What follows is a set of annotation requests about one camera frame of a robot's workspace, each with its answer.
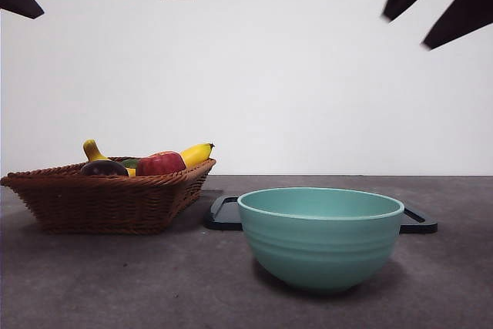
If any teal ceramic bowl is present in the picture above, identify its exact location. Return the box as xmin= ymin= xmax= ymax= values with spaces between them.
xmin=236 ymin=186 xmax=405 ymax=294

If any red apple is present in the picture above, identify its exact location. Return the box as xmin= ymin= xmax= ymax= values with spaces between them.
xmin=135 ymin=150 xmax=187 ymax=177

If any black rectangular tray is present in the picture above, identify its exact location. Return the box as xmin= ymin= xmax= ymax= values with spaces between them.
xmin=203 ymin=194 xmax=439 ymax=234

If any brown wicker basket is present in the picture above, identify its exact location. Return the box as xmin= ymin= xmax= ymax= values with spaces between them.
xmin=0 ymin=156 xmax=217 ymax=236

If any yellow banana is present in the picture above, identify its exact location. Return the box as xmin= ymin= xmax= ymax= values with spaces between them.
xmin=82 ymin=139 xmax=216 ymax=178

